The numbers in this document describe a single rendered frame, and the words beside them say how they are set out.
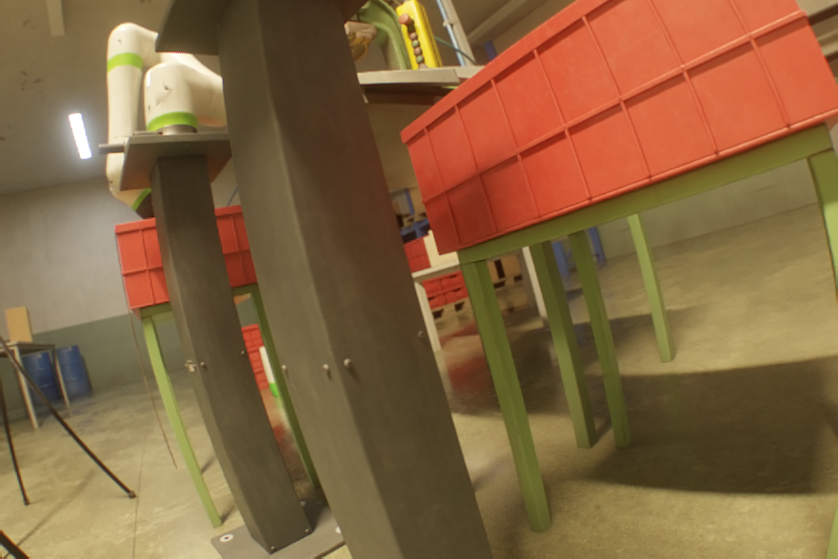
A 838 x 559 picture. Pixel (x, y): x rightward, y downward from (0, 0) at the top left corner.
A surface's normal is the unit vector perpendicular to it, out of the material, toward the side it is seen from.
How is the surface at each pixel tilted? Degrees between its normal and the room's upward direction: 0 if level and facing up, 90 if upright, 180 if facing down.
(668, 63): 90
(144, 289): 90
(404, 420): 90
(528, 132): 90
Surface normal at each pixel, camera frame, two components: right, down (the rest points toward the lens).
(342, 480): -0.70, 0.14
